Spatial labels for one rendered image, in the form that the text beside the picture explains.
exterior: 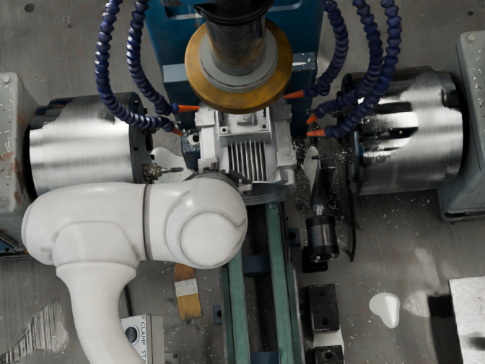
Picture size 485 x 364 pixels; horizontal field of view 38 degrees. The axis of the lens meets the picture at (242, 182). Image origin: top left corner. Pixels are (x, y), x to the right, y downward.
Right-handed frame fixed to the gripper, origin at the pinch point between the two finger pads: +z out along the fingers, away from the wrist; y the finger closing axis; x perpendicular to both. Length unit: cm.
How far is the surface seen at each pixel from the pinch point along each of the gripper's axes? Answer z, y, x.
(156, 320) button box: -0.2, 13.2, 26.9
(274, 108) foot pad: 18.3, -12.1, -8.8
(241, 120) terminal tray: 11.7, -5.3, -7.7
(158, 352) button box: -2.9, 13.0, 32.0
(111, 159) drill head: 6.1, 19.4, -2.8
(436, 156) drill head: 6.7, -41.3, 1.0
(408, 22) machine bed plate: 58, -49, -24
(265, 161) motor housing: 10.6, -9.3, 0.4
